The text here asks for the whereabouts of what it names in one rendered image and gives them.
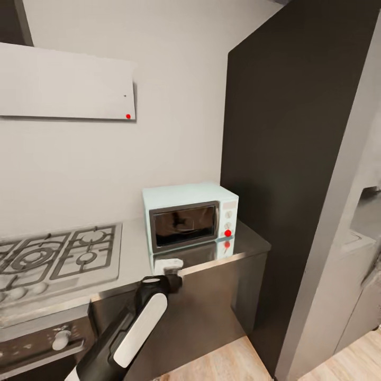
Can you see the burner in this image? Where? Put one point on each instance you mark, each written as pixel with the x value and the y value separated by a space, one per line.
pixel 49 264

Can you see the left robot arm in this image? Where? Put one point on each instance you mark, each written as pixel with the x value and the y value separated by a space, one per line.
pixel 113 354

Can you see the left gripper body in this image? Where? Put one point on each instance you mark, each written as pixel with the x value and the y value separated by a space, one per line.
pixel 170 280

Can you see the oven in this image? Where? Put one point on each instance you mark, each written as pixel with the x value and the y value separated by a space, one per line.
pixel 48 348

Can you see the range hood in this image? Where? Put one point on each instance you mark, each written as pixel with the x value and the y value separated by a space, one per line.
pixel 53 83

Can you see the fridge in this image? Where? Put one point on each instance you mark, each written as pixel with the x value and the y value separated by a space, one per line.
pixel 302 151

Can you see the microwave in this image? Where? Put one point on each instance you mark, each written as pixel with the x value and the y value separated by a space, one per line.
pixel 186 214

